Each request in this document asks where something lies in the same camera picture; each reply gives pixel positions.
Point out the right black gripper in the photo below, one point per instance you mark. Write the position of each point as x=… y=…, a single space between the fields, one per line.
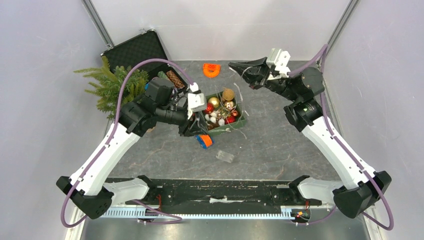
x=264 y=76

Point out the twine ball ornament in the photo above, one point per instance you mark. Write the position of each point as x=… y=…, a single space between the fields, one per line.
x=228 y=94

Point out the orange plastic piece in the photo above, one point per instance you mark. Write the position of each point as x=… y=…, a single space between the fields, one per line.
x=211 y=70

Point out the green ornament box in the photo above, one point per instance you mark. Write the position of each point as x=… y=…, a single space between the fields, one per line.
x=228 y=117

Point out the clear battery box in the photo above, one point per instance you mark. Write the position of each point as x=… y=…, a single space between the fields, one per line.
x=225 y=156

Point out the red glitter bauble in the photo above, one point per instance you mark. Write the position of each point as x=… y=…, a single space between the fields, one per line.
x=209 y=108

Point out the gold bauble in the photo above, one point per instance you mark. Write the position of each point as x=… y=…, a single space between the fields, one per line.
x=214 y=101

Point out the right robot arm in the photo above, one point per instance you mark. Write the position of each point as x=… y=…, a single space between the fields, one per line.
x=360 y=185

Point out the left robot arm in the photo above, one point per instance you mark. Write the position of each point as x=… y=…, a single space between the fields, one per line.
x=161 y=102

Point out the small green christmas tree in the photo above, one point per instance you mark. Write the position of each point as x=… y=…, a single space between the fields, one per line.
x=107 y=85

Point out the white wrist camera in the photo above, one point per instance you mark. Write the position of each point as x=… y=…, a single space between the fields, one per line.
x=195 y=103
x=278 y=59

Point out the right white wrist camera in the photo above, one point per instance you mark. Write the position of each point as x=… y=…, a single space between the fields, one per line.
x=278 y=59

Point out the black poker chip case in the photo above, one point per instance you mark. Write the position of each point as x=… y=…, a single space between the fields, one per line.
x=143 y=47

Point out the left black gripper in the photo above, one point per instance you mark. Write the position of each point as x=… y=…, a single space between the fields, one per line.
x=197 y=121

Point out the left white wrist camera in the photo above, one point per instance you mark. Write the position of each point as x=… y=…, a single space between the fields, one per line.
x=195 y=103

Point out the blue orange toy car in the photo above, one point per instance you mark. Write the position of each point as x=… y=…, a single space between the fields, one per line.
x=205 y=140

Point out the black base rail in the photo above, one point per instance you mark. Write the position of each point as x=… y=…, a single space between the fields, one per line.
x=217 y=196

